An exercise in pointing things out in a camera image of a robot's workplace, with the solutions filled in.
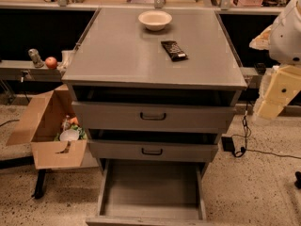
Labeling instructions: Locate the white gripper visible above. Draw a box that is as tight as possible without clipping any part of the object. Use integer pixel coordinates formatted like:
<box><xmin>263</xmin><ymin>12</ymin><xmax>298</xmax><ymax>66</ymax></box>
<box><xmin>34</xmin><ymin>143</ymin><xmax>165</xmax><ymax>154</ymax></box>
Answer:
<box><xmin>256</xmin><ymin>65</ymin><xmax>301</xmax><ymax>120</ymax></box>

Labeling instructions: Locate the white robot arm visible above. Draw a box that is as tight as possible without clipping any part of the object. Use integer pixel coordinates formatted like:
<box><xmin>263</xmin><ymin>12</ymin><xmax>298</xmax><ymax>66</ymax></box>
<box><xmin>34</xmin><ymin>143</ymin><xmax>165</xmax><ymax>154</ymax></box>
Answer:
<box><xmin>253</xmin><ymin>0</ymin><xmax>301</xmax><ymax>121</ymax></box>

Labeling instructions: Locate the grey drawer cabinet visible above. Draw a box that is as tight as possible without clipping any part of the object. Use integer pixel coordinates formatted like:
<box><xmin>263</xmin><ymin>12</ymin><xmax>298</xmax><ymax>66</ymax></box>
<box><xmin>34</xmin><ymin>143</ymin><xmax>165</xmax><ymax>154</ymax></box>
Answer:
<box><xmin>61</xmin><ymin>7</ymin><xmax>248</xmax><ymax>226</ymax></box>

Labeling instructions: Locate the grey top drawer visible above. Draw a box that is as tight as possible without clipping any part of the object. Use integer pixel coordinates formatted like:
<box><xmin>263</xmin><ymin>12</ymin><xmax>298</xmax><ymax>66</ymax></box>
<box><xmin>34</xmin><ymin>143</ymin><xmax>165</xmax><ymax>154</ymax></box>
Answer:
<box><xmin>72</xmin><ymin>102</ymin><xmax>235</xmax><ymax>134</ymax></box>

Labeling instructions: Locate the grey open bottom drawer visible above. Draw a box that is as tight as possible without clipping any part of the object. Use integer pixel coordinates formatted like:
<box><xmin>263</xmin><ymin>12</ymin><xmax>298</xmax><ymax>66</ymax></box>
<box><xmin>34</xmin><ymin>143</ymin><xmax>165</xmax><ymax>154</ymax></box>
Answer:
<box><xmin>86</xmin><ymin>160</ymin><xmax>214</xmax><ymax>226</ymax></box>

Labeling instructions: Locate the grey middle drawer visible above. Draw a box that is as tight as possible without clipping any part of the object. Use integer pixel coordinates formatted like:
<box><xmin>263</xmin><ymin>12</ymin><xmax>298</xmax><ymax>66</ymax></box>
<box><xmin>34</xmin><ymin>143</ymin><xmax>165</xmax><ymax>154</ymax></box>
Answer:
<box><xmin>88</xmin><ymin>140</ymin><xmax>218</xmax><ymax>162</ymax></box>

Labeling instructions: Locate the black remote on shelf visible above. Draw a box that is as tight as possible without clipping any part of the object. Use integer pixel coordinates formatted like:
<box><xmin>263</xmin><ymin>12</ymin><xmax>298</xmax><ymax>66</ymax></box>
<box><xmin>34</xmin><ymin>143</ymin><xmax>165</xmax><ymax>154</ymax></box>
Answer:
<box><xmin>254</xmin><ymin>63</ymin><xmax>266</xmax><ymax>75</ymax></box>

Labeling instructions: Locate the black power adapter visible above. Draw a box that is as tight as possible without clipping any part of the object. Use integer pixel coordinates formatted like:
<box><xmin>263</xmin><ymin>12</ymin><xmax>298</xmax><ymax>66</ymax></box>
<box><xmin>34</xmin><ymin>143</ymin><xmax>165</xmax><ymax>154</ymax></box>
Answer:
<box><xmin>222</xmin><ymin>137</ymin><xmax>235</xmax><ymax>153</ymax></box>

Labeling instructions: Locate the orange fruit in box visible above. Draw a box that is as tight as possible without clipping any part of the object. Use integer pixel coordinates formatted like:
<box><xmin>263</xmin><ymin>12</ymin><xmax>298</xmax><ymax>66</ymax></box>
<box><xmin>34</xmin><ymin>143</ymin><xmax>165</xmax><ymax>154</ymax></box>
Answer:
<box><xmin>70</xmin><ymin>117</ymin><xmax>79</xmax><ymax>125</ymax></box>

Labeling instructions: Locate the white bowl in box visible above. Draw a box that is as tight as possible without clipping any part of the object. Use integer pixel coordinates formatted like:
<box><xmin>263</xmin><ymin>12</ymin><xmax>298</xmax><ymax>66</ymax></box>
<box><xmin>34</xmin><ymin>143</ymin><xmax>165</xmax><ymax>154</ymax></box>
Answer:
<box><xmin>59</xmin><ymin>129</ymin><xmax>79</xmax><ymax>141</ymax></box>

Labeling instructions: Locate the red apple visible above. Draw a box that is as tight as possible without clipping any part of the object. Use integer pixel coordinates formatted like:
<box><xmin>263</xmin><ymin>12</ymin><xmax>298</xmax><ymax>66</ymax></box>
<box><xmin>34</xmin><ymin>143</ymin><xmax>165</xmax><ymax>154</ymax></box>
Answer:
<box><xmin>45</xmin><ymin>56</ymin><xmax>58</xmax><ymax>69</ymax></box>

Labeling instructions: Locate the open cardboard box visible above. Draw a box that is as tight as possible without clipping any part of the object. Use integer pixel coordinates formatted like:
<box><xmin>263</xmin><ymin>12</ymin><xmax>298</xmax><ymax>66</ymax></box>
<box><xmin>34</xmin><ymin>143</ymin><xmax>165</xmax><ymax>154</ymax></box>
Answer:
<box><xmin>7</xmin><ymin>86</ymin><xmax>87</xmax><ymax>170</ymax></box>

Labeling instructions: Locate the small grey figurine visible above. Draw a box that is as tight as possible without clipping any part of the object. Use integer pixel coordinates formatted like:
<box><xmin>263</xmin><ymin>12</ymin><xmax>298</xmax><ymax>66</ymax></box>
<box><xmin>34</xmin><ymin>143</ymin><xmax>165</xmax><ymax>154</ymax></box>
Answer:
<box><xmin>28</xmin><ymin>49</ymin><xmax>44</xmax><ymax>68</ymax></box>

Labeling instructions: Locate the black cable on floor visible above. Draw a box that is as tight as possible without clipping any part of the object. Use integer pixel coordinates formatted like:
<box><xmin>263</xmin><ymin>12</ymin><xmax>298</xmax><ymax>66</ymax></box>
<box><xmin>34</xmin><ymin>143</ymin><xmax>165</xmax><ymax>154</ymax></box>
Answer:
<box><xmin>230</xmin><ymin>103</ymin><xmax>301</xmax><ymax>160</ymax></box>

